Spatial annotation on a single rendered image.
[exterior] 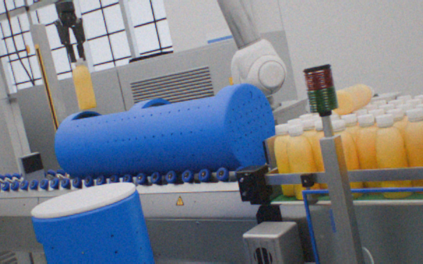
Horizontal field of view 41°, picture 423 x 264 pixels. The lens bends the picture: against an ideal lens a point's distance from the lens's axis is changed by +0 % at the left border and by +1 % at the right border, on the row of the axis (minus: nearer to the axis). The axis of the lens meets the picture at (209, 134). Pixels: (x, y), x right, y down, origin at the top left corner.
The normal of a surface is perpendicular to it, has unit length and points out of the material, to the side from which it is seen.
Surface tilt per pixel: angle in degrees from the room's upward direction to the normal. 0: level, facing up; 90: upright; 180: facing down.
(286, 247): 90
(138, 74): 90
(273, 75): 96
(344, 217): 90
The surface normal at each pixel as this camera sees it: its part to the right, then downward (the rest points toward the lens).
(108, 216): 0.55, -0.02
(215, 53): -0.51, 0.21
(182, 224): -0.50, 0.53
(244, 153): 0.77, -0.09
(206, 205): -0.64, -0.12
